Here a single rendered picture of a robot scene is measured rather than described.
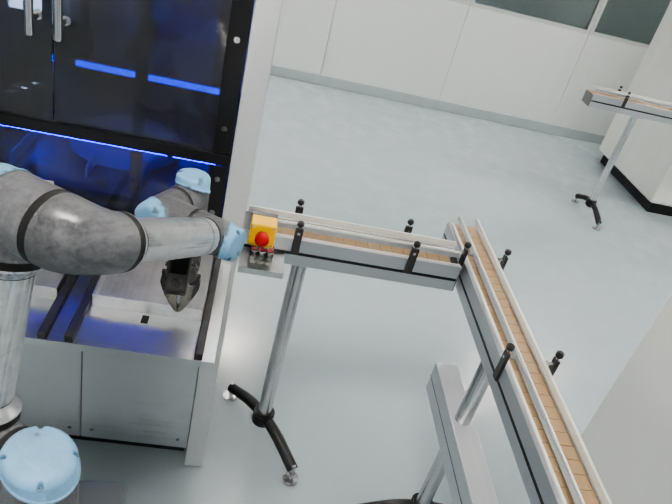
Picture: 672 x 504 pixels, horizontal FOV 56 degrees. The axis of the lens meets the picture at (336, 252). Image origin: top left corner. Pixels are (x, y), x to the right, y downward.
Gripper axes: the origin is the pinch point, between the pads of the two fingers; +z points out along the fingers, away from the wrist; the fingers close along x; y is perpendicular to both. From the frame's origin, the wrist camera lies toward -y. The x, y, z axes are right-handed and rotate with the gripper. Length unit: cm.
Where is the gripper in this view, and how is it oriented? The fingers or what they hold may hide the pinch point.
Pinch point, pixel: (177, 308)
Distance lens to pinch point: 156.8
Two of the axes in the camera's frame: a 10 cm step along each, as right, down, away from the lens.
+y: -0.5, -5.2, 8.5
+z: -2.2, 8.4, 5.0
